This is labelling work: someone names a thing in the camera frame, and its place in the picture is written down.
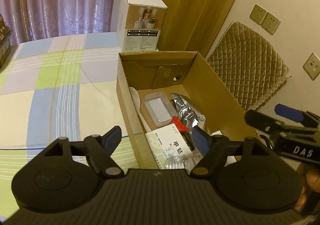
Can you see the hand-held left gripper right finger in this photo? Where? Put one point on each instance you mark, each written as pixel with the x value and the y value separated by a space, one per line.
pixel 200 138

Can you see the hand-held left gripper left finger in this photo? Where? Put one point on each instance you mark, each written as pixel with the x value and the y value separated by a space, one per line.
pixel 112 137

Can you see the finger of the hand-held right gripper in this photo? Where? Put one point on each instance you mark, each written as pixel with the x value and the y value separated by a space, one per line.
pixel 257 118
pixel 287 111

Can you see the silver foil bag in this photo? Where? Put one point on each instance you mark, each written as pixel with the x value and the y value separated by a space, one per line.
pixel 187 112

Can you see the clear crinkled plastic packet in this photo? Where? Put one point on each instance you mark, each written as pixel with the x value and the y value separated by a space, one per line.
pixel 180 161

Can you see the large white medicine box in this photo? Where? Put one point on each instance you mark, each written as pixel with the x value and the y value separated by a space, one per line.
pixel 165 142

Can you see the white plastic spoon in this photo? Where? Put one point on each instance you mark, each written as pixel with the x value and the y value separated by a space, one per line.
pixel 135 96

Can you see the clear plastic box blue label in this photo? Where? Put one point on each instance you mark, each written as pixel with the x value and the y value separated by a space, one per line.
pixel 158 108

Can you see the brown cardboard box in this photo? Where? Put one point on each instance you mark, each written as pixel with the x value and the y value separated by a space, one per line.
pixel 215 90

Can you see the dark green lidded container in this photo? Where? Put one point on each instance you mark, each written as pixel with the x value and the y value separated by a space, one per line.
pixel 4 50

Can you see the person's right hand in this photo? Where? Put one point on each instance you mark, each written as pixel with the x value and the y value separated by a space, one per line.
pixel 314 178

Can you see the quilted beige chair cover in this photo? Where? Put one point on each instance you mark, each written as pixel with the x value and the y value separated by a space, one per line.
pixel 245 60

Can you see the checked tablecloth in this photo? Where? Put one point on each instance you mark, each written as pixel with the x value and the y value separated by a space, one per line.
pixel 62 85

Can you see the white product box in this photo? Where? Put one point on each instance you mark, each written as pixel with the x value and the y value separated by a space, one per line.
pixel 140 37

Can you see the wooden door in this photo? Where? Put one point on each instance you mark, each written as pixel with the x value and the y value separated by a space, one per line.
pixel 195 7

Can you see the purple curtain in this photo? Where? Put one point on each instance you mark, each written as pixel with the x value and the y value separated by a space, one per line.
pixel 62 0

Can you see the beige wall socket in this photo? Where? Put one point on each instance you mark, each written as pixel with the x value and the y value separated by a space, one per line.
pixel 258 14
pixel 312 66
pixel 270 24

